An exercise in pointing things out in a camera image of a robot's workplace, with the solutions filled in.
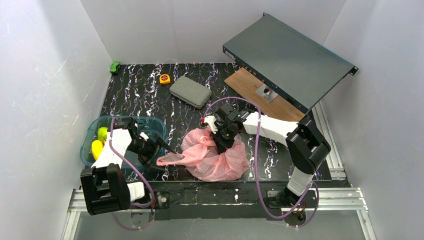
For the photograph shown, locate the pink plastic bag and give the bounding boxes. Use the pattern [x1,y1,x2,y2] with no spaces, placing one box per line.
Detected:
[156,128,251,182]

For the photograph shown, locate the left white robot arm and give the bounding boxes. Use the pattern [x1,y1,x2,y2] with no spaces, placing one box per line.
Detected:
[80,115,173,216]

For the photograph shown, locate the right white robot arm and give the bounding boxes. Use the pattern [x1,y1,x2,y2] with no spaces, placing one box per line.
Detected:
[202,103,331,200]

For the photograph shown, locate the green fake apple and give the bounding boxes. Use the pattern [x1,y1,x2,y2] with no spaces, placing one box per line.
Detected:
[97,126,108,144]

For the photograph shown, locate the yellow fake lemon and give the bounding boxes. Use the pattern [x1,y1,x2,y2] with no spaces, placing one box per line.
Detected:
[91,140,104,161]

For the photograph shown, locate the blue plastic fruit container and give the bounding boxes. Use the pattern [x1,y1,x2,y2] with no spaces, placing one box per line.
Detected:
[79,115,168,170]

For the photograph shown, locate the grey plastic case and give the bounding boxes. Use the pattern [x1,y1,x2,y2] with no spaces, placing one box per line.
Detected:
[169,76,212,109]

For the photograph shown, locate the wooden board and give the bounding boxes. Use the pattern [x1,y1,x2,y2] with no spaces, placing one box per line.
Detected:
[224,68,305,122]

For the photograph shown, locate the orange tape measure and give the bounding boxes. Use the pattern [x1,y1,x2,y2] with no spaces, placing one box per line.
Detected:
[159,74,171,85]

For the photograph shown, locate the green small object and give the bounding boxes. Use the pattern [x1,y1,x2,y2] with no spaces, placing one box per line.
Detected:
[109,62,120,74]

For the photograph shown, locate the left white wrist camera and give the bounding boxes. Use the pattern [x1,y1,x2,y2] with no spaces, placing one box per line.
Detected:
[139,131,150,142]

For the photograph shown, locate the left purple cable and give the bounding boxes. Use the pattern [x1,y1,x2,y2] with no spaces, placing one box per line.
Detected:
[108,116,157,231]

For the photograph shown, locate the purple cable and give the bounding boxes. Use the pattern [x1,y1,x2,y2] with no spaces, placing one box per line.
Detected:
[108,116,157,231]
[202,96,320,228]

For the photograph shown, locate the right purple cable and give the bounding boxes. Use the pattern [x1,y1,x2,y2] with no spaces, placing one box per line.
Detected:
[202,96,320,228]

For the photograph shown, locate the metal bracket with knob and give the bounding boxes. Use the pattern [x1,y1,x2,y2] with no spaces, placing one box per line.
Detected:
[255,84,279,103]

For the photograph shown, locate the dark rack network switch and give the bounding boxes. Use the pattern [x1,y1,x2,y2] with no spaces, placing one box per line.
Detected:
[222,13,359,114]

